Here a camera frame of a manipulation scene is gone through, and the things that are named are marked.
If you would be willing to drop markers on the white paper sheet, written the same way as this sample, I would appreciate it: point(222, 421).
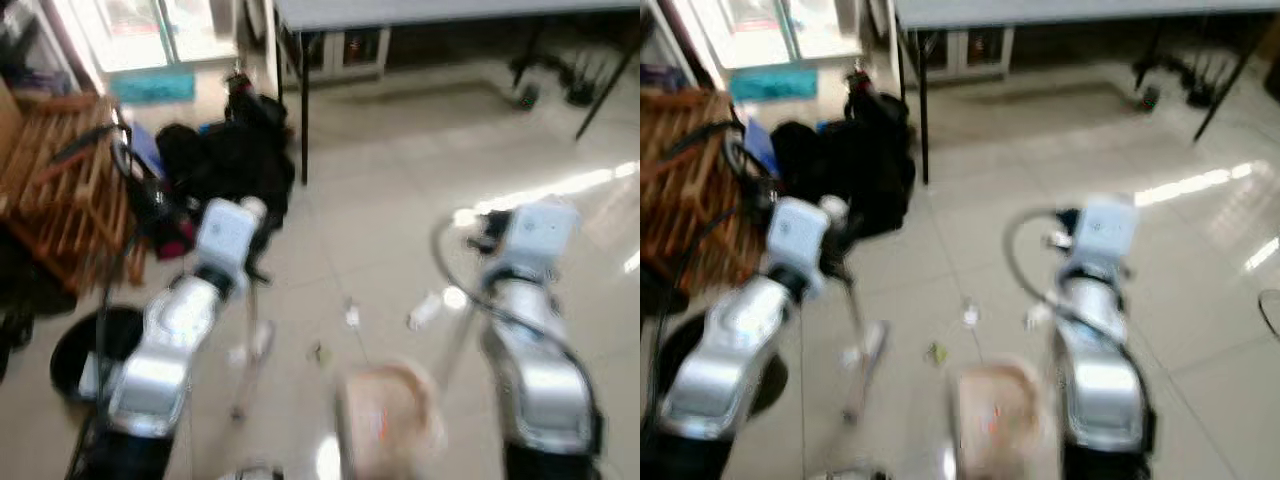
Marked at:
point(98, 375)

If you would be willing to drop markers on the teal floor mat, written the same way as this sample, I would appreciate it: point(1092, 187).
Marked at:
point(150, 87)
point(773, 84)

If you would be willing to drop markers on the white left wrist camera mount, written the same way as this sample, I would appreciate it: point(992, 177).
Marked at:
point(798, 235)
point(225, 235)

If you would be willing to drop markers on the black pink vacuum cleaner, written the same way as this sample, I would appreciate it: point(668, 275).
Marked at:
point(165, 225)
point(760, 195)

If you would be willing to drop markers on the black table leg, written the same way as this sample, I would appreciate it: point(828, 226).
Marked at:
point(1225, 95)
point(605, 95)
point(304, 110)
point(923, 110)

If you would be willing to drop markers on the blue flat board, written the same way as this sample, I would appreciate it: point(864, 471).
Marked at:
point(148, 150)
point(760, 140)

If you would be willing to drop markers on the white framed glass door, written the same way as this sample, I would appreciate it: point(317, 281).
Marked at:
point(770, 30)
point(150, 30)

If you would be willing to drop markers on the brown wooden slatted rack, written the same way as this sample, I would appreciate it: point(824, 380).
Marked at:
point(60, 200)
point(680, 190)

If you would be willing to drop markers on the black office chair base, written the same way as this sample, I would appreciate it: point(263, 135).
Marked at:
point(545, 70)
point(1165, 70)

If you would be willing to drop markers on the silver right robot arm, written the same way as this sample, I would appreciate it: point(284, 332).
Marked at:
point(1100, 390)
point(540, 390)

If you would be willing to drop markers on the robot left leg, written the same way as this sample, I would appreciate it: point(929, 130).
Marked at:
point(250, 472)
point(865, 473)

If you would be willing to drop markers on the small crumpled white paper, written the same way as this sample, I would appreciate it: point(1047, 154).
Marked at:
point(352, 316)
point(970, 316)

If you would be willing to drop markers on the black fabric bag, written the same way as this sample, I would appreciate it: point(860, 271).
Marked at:
point(860, 160)
point(230, 160)

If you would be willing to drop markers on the grey table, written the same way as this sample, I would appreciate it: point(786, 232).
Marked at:
point(1080, 12)

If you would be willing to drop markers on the black round trash bin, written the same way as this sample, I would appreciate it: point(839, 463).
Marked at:
point(672, 360)
point(75, 365)

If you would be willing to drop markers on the small yellow green scrap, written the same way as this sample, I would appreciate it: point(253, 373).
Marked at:
point(937, 352)

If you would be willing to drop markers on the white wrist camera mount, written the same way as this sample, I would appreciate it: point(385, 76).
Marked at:
point(540, 230)
point(798, 235)
point(225, 235)
point(1105, 230)

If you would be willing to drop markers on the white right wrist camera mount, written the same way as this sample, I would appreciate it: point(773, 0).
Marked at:
point(1105, 230)
point(540, 230)

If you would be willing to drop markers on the broom with metal stick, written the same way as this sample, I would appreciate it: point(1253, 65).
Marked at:
point(870, 345)
point(260, 345)

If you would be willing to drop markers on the white low cabinet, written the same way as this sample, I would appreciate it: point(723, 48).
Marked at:
point(995, 45)
point(370, 45)

